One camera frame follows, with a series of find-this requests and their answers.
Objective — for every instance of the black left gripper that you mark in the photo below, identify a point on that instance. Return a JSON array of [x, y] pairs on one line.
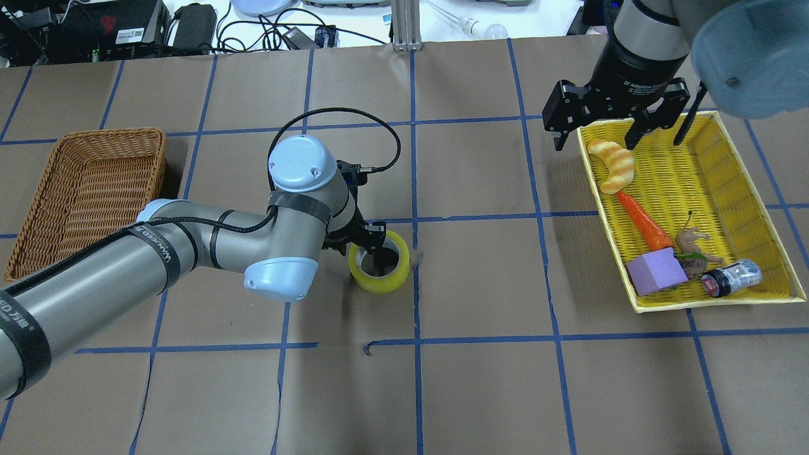
[[373, 234]]

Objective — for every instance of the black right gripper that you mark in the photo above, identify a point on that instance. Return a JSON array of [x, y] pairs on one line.
[[634, 75]]

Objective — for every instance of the yellow packing tape roll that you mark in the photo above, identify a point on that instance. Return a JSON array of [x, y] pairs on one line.
[[387, 282]]

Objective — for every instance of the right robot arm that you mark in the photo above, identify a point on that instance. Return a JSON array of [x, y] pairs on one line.
[[749, 56]]

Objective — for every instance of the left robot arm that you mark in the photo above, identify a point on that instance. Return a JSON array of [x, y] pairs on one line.
[[52, 312]]

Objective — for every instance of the toy croissant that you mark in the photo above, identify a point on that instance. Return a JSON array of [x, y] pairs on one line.
[[620, 164]]

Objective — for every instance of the yellow woven tray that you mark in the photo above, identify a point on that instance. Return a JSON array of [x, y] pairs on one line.
[[704, 182]]

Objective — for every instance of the toy carrot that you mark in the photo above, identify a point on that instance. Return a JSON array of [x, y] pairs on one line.
[[651, 232]]

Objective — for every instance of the white light bulb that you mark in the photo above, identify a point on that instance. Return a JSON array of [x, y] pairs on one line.
[[479, 29]]

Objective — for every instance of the purple foam cube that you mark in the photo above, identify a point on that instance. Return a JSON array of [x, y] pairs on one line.
[[656, 271]]

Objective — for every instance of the small spice jar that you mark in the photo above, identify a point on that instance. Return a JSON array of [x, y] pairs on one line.
[[729, 279]]

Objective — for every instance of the black power adapter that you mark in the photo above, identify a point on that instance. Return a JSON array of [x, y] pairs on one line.
[[324, 37]]

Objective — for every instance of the brown wicker basket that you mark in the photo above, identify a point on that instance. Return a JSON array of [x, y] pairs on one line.
[[94, 183]]

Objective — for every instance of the black equipment box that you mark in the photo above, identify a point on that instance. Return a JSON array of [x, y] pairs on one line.
[[64, 32]]

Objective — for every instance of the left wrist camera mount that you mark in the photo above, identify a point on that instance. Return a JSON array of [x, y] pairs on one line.
[[353, 174]]

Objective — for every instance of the aluminium frame post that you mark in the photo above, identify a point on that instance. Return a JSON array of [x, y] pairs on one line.
[[406, 26]]

